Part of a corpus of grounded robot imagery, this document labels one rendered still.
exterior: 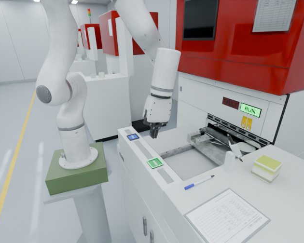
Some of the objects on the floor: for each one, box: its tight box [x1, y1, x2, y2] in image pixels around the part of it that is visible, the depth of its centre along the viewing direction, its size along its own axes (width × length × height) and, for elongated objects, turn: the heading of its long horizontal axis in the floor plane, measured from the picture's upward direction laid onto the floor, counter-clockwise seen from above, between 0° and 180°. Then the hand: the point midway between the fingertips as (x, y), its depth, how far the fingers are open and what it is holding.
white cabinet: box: [117, 145, 180, 243], centre depth 111 cm, size 64×96×82 cm, turn 30°
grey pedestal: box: [43, 158, 112, 243], centre depth 111 cm, size 51×44×82 cm
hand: (153, 132), depth 71 cm, fingers closed
